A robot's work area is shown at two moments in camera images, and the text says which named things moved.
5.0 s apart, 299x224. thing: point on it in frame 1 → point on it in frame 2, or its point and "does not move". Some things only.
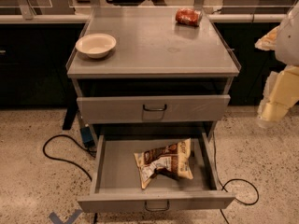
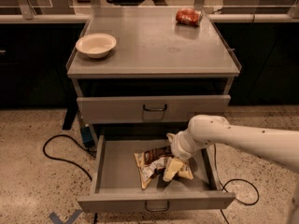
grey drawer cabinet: (163, 82) does not move
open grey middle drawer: (116, 180) does not move
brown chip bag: (174, 160) does not move
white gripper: (288, 42) → (181, 152)
